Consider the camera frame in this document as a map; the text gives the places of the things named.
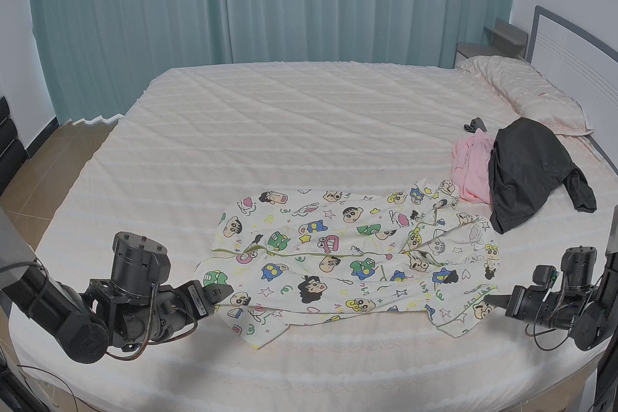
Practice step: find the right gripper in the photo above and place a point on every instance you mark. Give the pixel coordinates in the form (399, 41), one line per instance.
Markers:
(531, 308)

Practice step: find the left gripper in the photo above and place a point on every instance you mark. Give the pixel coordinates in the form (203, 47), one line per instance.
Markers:
(186, 306)

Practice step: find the white printed pyjama top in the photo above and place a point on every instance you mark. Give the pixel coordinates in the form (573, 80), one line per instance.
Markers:
(338, 255)

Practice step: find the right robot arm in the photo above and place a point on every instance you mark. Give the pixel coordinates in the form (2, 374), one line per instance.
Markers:
(582, 270)

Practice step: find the bed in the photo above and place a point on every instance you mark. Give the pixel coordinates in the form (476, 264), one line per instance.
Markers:
(289, 120)

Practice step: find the black garment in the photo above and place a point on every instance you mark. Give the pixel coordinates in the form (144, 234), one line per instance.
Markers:
(521, 168)

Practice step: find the pink garment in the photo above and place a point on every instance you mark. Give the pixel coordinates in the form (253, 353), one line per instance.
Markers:
(470, 173)

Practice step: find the grey garment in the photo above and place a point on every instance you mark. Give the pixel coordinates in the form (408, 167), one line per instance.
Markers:
(475, 124)

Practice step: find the pale pink pillow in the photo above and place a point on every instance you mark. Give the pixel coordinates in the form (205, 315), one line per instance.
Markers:
(526, 91)

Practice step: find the black chest of drawers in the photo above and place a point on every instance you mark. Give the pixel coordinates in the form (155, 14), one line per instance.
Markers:
(9, 144)

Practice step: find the grey bedside table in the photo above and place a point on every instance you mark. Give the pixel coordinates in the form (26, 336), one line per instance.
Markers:
(504, 33)

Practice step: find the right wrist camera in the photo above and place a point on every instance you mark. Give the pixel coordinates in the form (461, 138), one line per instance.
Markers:
(543, 279)

